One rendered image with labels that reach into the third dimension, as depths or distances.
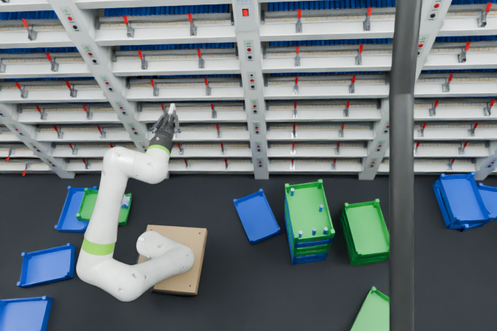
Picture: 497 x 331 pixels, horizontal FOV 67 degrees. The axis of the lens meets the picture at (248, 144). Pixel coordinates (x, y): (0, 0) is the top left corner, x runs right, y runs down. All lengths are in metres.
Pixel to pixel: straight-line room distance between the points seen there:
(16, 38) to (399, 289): 1.79
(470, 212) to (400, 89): 2.25
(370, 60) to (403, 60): 1.35
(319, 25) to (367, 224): 1.23
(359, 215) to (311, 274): 0.45
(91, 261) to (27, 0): 1.03
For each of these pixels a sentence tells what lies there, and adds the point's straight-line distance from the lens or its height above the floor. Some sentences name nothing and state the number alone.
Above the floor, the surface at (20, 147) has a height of 0.34.
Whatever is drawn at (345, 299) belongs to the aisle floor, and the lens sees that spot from 2.35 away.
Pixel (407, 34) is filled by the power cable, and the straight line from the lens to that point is 0.42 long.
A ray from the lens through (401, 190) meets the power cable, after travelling 0.42.
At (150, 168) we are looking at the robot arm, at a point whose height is 1.12.
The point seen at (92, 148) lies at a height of 0.32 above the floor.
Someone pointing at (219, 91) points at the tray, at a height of 0.88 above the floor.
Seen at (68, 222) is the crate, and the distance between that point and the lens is 2.82.
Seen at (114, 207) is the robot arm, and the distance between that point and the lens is 1.49.
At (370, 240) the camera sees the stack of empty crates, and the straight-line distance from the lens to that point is 2.29.
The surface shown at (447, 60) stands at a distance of 1.86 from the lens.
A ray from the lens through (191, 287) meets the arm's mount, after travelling 2.04.
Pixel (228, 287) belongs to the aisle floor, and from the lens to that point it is 2.35.
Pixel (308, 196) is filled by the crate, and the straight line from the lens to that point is 2.08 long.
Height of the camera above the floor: 2.28
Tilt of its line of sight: 57 degrees down
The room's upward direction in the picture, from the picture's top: 8 degrees counter-clockwise
